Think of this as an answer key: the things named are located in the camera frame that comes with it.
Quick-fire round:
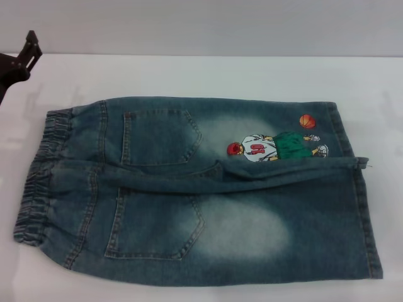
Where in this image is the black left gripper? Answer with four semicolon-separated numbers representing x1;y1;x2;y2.
0;30;43;105

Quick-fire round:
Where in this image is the blue denim shorts basketball print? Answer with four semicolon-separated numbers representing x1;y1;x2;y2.
12;96;387;281

